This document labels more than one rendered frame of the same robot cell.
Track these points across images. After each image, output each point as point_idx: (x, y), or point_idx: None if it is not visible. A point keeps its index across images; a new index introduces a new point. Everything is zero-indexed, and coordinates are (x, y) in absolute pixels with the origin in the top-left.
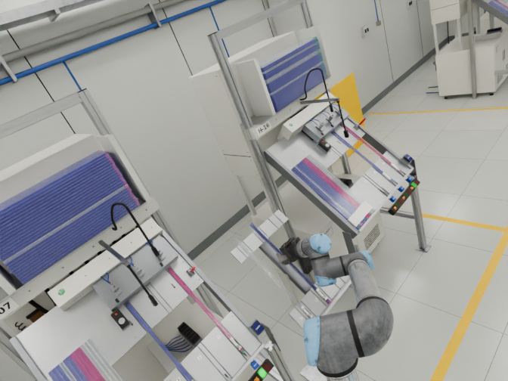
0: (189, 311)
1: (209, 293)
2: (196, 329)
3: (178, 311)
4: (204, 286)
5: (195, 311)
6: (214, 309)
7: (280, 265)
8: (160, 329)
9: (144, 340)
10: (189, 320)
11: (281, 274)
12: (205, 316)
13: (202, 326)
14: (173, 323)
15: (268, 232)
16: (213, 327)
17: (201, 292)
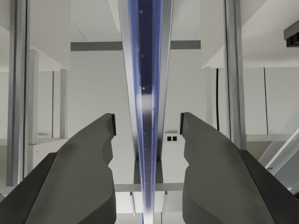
0: (247, 42)
1: (231, 55)
2: (288, 22)
3: (246, 50)
4: (232, 73)
5: (247, 38)
6: (233, 21)
7: (167, 68)
8: (279, 48)
9: (297, 50)
10: (264, 36)
11: (176, 18)
12: (257, 25)
13: (284, 18)
14: (269, 45)
15: (117, 198)
16: (290, 3)
17: (241, 68)
